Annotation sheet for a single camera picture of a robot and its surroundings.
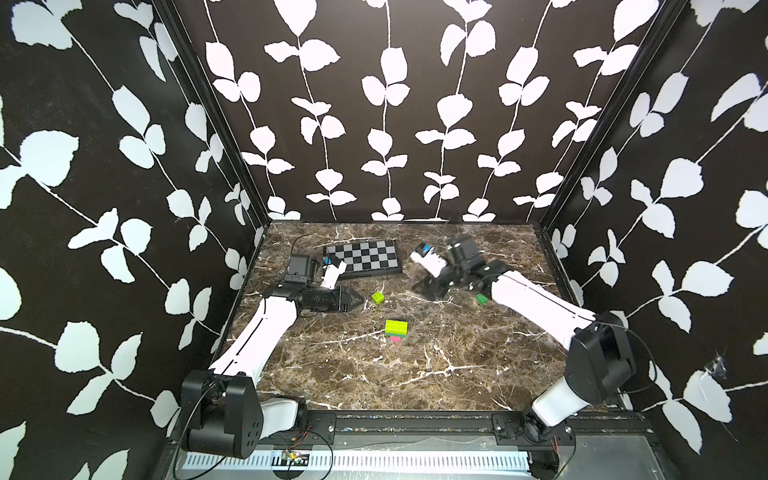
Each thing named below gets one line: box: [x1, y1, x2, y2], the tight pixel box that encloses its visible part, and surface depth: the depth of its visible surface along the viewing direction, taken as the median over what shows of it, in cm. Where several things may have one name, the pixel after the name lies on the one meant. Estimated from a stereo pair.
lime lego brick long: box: [385, 319, 408, 335], surface depth 87 cm
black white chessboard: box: [323, 239, 403, 279], surface depth 109 cm
